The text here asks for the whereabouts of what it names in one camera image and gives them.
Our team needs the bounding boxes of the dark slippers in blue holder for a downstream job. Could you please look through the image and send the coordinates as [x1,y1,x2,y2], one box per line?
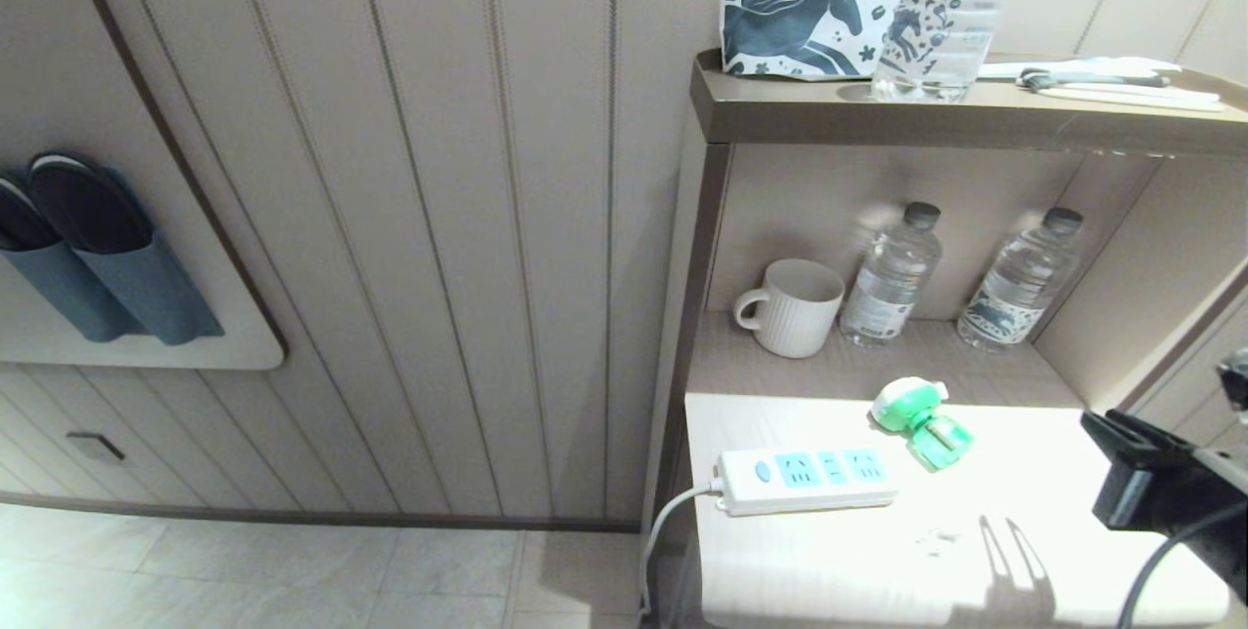
[74,168,226,347]

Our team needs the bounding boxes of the horse print pouch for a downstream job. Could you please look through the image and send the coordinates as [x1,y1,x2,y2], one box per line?
[720,0,909,82]

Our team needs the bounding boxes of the plain label water bottle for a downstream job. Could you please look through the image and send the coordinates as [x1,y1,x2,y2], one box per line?
[839,202,943,349]

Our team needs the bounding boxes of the grey power strip cable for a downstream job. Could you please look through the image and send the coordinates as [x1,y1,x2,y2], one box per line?
[641,483,729,629]

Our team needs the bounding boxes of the blue fabric slipper pouch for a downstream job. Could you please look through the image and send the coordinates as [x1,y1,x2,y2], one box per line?
[0,245,147,344]

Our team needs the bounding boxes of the beige wooden shelf nightstand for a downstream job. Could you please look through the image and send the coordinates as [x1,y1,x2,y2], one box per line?
[641,49,1248,629]

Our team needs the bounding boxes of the green mosquito repellent plug-in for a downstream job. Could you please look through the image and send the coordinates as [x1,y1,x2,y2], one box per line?
[870,375,975,471]

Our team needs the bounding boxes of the patterned label water bottle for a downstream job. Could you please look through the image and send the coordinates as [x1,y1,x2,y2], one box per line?
[956,208,1085,353]

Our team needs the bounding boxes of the white wrapped toiletry packet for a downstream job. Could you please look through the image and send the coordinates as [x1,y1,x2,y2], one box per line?
[975,58,1181,81]

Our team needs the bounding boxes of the white wrapped toothbrush stick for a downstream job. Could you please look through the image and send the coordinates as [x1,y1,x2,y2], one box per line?
[1033,84,1224,113]

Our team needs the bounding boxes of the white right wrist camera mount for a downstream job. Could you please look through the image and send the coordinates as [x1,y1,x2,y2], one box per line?
[1216,347,1248,413]

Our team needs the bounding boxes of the large clear water bottle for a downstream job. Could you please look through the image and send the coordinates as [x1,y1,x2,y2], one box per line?
[869,0,1033,104]

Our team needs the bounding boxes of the grey wall socket plate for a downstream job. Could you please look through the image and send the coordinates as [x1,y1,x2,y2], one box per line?
[66,432,126,463]

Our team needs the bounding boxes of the white ribbed mug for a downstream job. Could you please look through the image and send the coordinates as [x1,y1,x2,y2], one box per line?
[733,259,845,360]

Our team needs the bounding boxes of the black slipper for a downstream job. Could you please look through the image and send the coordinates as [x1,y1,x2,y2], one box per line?
[27,154,155,256]
[0,171,61,254]

